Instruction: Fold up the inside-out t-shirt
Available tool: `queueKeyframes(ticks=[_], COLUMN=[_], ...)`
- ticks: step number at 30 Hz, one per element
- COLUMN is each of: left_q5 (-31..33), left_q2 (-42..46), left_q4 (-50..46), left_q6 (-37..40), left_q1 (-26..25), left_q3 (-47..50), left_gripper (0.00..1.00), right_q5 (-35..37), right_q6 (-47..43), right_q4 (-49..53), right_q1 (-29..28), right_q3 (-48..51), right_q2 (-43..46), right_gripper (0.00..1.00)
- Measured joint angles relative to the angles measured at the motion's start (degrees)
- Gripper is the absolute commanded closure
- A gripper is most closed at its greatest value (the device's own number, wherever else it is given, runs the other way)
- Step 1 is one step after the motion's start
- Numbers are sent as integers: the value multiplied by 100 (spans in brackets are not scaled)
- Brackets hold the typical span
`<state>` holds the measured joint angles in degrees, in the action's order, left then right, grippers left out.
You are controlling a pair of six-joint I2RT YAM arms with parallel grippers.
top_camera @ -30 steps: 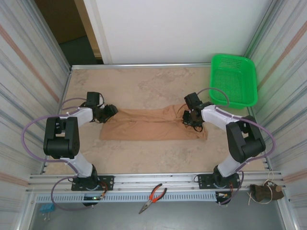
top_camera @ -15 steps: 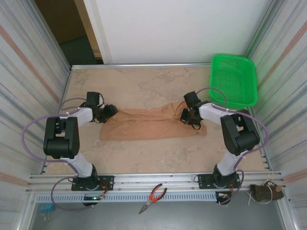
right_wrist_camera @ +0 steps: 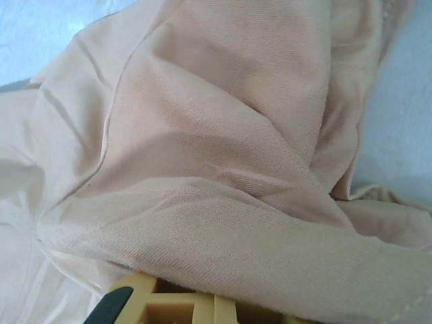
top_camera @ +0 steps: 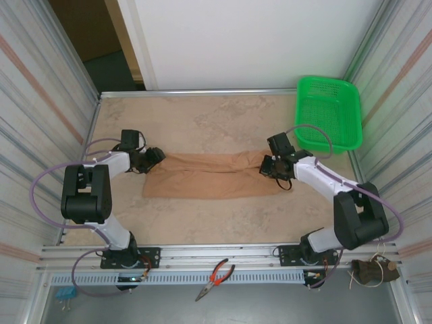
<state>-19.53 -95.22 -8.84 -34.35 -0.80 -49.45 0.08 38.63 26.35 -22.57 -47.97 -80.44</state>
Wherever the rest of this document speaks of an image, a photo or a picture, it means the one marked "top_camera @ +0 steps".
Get green plastic basket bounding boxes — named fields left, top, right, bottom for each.
left=295, top=76, right=364, bottom=155

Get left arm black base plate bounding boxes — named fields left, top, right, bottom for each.
left=100, top=247, right=161, bottom=270

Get grey slotted cable duct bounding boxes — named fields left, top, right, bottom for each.
left=49, top=271, right=306, bottom=285

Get orange handled pliers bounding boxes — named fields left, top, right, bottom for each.
left=194, top=258, right=236, bottom=302

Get brown wooden door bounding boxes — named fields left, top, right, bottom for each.
left=49, top=0, right=142, bottom=82

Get brown cloth pouch with string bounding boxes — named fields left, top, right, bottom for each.
left=349, top=254, right=402, bottom=288

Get aluminium mounting rail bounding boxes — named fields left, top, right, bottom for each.
left=36, top=240, right=404, bottom=273

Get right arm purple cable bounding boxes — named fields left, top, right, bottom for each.
left=285, top=124, right=405, bottom=290

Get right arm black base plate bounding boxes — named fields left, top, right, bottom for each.
left=278, top=243, right=340, bottom=267

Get tan t-shirt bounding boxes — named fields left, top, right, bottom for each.
left=141, top=150, right=284, bottom=200

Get blue binder clip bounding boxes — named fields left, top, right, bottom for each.
left=55, top=286, right=78, bottom=311

